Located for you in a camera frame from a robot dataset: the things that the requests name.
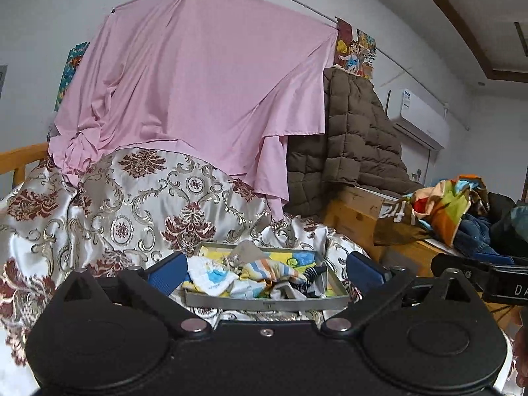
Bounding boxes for floral satin blanket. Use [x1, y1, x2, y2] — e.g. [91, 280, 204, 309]
[0, 146, 372, 368]

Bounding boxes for wooden bed rail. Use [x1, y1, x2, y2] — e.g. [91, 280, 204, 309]
[0, 142, 50, 188]

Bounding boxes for pink bed sheet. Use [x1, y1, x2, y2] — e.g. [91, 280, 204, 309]
[47, 0, 339, 221]

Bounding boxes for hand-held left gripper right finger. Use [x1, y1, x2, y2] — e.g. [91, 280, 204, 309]
[319, 251, 475, 335]

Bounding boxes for cartoon wall poster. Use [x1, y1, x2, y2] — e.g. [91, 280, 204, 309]
[333, 17, 378, 80]

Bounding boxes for white blue printed cloth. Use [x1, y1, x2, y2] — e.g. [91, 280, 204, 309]
[187, 256, 238, 295]

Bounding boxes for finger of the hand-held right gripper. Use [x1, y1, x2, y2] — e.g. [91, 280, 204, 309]
[431, 253, 491, 288]

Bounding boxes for brown bag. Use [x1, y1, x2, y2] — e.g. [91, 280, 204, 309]
[373, 198, 432, 246]

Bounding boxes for white air conditioner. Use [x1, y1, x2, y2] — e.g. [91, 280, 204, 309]
[385, 87, 450, 150]

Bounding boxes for wooden bed frame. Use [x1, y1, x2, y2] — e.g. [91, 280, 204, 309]
[322, 183, 516, 326]

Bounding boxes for dark clothing pile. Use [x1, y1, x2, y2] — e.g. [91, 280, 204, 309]
[487, 192, 528, 256]

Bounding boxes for grey tray with colourful liner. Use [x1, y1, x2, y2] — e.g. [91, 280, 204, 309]
[183, 243, 349, 312]

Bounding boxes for brown quilted jacket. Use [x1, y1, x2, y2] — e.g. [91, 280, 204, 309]
[284, 67, 421, 217]

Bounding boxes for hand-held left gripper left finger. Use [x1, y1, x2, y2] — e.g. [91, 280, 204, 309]
[55, 251, 213, 336]

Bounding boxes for teal wall poster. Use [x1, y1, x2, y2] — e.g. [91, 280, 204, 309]
[54, 41, 90, 112]

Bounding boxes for colourful patchwork cloth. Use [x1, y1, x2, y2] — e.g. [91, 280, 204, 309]
[412, 175, 489, 246]

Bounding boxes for pastel striped sock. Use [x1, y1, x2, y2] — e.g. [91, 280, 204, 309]
[239, 258, 308, 287]

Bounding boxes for person's right hand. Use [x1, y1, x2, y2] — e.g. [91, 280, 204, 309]
[512, 326, 528, 387]

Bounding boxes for navy striped sock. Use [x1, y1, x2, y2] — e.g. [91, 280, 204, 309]
[303, 265, 328, 295]

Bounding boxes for blue denim jeans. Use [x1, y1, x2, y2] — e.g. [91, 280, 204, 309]
[454, 212, 502, 256]

